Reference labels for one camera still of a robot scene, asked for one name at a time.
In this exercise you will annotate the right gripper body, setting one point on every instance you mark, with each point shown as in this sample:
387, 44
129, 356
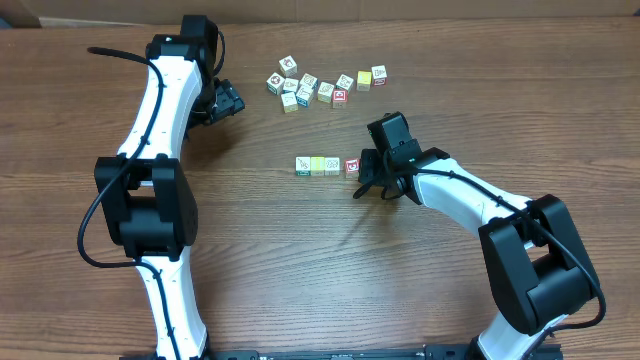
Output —
374, 170

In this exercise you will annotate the cardboard panel at back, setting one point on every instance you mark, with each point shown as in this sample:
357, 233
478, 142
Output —
285, 11

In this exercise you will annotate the red letter wooden block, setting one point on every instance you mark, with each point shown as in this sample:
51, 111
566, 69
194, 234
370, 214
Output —
352, 168

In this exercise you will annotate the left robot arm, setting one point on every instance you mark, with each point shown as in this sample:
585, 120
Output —
149, 207

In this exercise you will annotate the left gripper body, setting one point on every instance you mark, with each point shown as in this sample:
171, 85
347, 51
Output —
226, 98

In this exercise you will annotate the top red picture block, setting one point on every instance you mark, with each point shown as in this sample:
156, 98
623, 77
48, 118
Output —
288, 66

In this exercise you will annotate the soccer ball wooden block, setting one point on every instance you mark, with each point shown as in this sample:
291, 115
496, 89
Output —
275, 83

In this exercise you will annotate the ice cream wooden block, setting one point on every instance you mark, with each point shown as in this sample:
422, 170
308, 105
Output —
291, 85

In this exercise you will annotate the red face wooden block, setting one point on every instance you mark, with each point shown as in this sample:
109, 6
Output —
339, 98

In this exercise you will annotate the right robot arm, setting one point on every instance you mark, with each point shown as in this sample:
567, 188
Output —
541, 277

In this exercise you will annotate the blue sided picture block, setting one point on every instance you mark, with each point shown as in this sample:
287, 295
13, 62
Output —
309, 81

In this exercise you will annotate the letter L wooden block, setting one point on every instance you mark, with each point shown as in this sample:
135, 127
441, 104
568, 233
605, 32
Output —
317, 166

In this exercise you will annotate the white wooden block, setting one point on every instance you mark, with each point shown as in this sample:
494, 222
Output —
332, 166

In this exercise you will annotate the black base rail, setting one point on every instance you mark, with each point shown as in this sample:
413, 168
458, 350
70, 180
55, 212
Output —
340, 355

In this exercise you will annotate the white tilted picture block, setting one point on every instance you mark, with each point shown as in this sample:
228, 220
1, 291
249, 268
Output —
345, 82

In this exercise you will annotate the far right white block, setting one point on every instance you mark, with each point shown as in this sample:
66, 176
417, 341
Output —
379, 75

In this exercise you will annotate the green sided wooden block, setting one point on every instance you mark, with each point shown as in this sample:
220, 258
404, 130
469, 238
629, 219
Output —
303, 166

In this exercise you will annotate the sailboat blue wooden block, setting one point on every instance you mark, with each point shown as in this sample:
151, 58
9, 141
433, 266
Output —
304, 95

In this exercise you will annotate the yellow top wooden block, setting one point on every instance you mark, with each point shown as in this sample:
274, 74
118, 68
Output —
364, 80

